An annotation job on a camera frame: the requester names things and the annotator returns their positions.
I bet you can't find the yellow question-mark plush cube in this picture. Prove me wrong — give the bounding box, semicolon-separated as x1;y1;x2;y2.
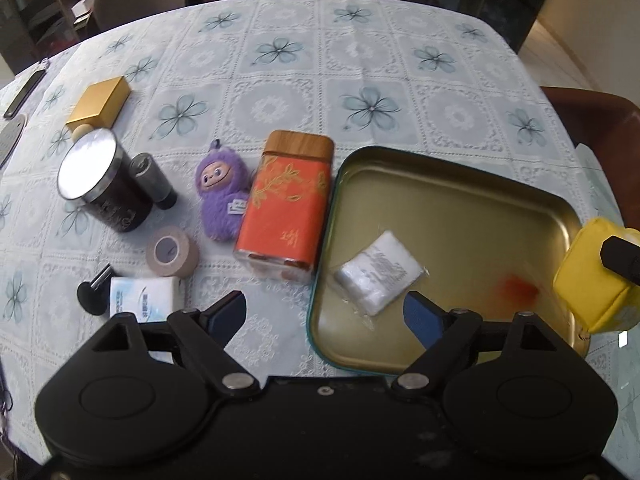
553;217;639;334

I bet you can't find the white tissue pack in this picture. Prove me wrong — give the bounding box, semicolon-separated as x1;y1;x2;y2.
110;276;184;323

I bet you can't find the beige tape roll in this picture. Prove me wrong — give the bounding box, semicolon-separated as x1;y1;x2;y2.
145;226;200;278

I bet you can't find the white gauze packet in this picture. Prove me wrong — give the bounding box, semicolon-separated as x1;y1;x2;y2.
330;231;430;318

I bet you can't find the black plush doll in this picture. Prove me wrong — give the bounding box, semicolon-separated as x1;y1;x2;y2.
76;264;117;316

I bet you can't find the purple plush monster doll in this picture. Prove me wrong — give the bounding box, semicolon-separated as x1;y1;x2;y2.
194;139;250;242

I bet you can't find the small dark tube bottle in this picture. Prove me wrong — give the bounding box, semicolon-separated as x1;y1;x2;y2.
129;153;178;210

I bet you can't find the gold metal tray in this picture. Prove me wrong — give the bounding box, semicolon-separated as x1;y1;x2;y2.
307;146;589;374

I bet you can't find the brown leather chair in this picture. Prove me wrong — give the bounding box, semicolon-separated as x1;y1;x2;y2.
542;87;640;229

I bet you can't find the orange tea tin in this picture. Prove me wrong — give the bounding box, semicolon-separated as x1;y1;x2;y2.
234;130;334;284

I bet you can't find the white floral lace tablecloth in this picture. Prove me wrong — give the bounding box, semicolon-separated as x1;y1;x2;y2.
1;0;620;462

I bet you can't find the black can silver lid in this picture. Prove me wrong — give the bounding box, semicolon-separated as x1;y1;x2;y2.
56;128;153;233

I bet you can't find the small cream ball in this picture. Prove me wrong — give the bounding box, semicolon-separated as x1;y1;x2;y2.
72;124;96;144

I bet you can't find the gold cardboard box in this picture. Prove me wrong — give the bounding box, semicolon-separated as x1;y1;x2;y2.
65;76;131;131

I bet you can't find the grey round trivet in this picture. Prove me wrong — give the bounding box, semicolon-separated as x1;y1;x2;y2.
0;114;27;168

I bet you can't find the wooden bookshelf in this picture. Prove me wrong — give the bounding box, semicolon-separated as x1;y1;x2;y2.
1;0;98;73

